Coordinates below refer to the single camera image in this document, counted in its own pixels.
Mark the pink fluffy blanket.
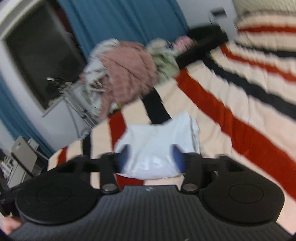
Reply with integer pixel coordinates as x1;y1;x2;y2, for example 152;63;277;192
79;41;160;119

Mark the right blue curtain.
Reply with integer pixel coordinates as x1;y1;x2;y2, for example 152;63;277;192
58;0;189;57

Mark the pile of light clothes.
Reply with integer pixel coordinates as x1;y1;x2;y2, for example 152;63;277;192
80;36;196;121

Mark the white black chair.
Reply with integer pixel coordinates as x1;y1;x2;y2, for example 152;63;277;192
10;136;42;186

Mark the camera tripod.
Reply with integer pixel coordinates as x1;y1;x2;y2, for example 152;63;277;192
46;77;97;140

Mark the beige padded headboard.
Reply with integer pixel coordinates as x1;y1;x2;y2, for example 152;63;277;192
233;0;295;15

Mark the black armchair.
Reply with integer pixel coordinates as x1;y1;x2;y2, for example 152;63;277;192
176;25;228;70

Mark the white dressing table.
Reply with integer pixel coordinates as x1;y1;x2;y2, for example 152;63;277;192
1;156;32;188

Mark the dark window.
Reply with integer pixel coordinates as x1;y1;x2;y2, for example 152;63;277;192
1;1;85;116

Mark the white t-shirt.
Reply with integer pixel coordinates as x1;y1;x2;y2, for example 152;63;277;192
114;111;200;180

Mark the wall power socket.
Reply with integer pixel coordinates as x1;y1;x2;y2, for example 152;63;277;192
208;8;228;24

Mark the striped fleece blanket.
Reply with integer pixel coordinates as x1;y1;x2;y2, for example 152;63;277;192
49;11;295;233

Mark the person's hand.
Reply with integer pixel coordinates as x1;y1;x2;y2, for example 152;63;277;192
3;216;23;235

